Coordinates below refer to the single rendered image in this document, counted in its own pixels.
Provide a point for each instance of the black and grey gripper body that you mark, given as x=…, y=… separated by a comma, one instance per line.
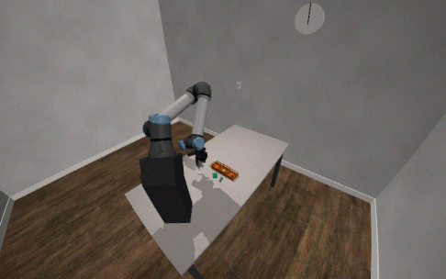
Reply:
x=202, y=155

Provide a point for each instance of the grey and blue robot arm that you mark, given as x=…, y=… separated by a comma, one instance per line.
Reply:
x=158, y=128

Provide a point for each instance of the orange bin rack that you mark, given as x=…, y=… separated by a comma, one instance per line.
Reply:
x=219, y=167

